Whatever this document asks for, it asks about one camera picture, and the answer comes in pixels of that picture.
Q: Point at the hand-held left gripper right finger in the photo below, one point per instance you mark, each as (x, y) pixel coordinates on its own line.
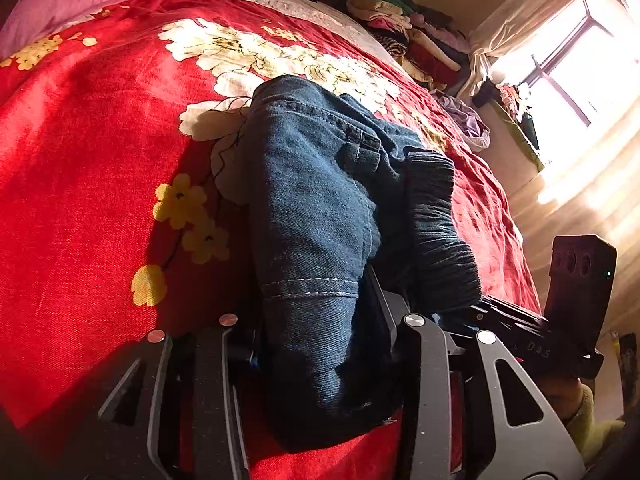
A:
(425, 370)

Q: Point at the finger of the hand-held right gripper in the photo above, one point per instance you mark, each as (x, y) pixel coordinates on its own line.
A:
(510, 312)

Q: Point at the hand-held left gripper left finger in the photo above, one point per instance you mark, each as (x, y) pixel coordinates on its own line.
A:
(215, 385)

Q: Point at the blue denim pants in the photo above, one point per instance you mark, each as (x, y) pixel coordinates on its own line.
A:
(310, 220)

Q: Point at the person's right forearm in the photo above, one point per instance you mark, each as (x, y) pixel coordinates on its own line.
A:
(595, 425)

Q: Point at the heap of clothes on sill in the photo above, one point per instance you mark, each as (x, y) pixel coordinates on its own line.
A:
(515, 110)

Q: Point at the purple clothes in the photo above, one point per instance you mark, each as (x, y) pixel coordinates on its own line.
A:
(460, 115)

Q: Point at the red floral blanket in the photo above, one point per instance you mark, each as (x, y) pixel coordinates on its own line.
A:
(100, 185)

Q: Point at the window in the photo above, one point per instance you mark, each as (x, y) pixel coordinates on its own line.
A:
(585, 65)

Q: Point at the cream curtain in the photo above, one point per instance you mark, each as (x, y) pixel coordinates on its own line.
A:
(525, 20)

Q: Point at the pile of folded clothes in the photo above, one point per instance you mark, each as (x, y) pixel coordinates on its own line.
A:
(410, 35)

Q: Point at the white lace bedspread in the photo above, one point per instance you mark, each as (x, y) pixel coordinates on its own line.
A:
(320, 20)

